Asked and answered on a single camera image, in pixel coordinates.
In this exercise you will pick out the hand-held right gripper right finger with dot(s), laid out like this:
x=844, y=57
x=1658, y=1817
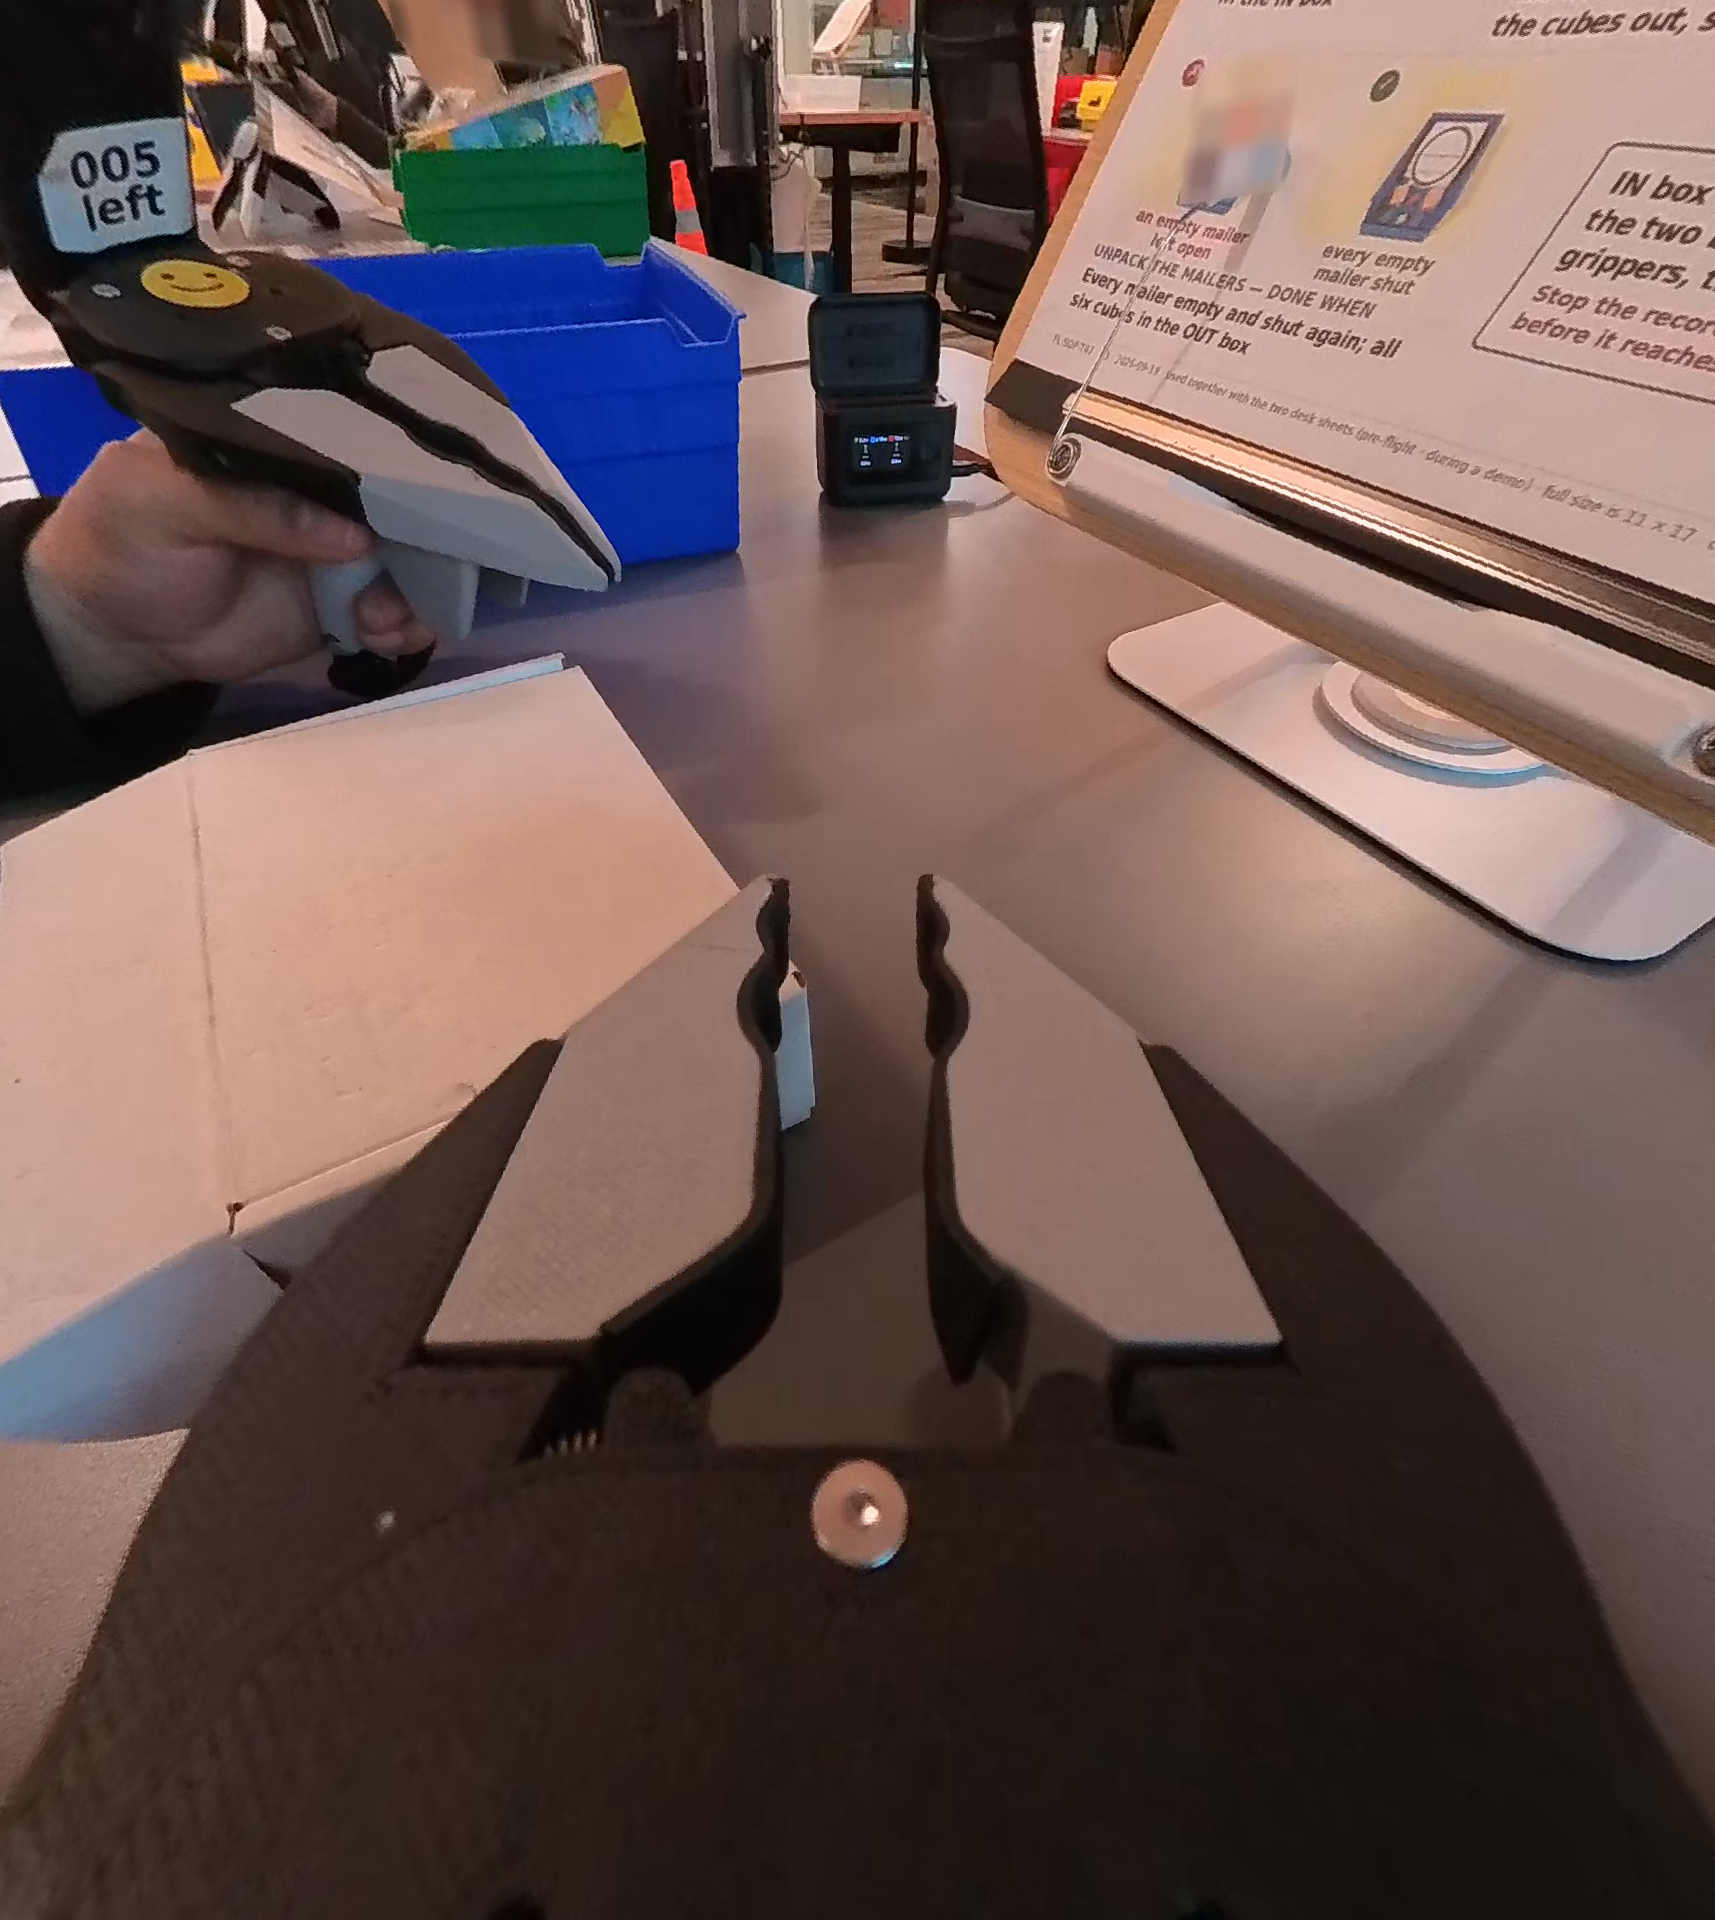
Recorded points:
x=1098, y=1184

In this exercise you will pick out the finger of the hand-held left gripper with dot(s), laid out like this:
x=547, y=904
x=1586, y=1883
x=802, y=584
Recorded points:
x=475, y=413
x=453, y=502

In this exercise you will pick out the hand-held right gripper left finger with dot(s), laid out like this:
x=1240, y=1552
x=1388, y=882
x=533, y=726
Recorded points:
x=619, y=1184

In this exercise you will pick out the blue plastic bin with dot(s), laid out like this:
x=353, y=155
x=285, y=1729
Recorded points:
x=619, y=391

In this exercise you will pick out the white cardboard mailer box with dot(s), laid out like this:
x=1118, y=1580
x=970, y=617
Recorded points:
x=347, y=931

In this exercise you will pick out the yellow storage box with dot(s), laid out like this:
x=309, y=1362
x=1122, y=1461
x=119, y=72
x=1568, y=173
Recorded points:
x=1098, y=103

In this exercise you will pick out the person's left hand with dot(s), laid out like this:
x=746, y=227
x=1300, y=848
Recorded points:
x=167, y=584

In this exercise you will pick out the green plastic bin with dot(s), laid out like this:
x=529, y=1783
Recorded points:
x=529, y=203

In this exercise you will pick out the orange traffic cone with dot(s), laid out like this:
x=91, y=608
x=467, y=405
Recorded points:
x=689, y=218

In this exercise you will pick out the colourful printed carton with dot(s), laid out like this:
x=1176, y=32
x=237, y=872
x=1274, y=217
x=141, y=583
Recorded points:
x=543, y=112

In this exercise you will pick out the black charging case with screen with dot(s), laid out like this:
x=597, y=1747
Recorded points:
x=880, y=450

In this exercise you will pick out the wooden-top desk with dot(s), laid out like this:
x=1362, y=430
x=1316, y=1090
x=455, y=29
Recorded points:
x=858, y=121

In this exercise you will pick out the instruction sheet on stand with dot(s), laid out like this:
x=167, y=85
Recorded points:
x=1472, y=841

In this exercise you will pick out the black office chair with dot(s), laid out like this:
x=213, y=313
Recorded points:
x=984, y=151

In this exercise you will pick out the printed instruction sheet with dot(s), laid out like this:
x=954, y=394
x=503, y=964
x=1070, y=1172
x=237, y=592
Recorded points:
x=1398, y=181

